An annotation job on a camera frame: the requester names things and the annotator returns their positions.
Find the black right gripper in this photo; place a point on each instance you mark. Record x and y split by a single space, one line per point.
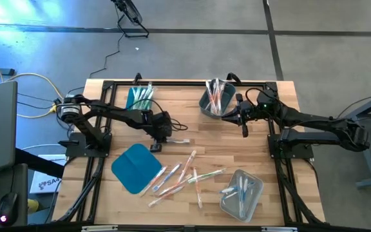
259 112

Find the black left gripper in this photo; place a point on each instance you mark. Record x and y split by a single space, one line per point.
159 125

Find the green toothbrush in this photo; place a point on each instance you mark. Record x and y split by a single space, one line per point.
138 100
205 175
147 101
142 101
134 98
144 95
136 91
150 91

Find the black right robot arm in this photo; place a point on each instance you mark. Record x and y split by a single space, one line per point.
314 120

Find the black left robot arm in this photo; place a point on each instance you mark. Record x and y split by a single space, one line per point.
114 114

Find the turquoise plastic bin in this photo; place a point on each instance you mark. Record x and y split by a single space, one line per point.
128 100

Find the black table clamp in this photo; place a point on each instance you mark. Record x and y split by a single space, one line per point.
234 77
137 78

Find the blue flat bin lid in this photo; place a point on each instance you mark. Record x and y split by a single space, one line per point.
134 169

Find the white printed cardboard box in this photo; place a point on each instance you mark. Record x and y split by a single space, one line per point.
43 185

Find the black side desk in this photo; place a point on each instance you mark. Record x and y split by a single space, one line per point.
21 183

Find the small yellow object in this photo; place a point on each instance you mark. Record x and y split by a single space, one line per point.
32 206

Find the black computer mouse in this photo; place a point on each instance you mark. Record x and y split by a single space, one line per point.
7 209

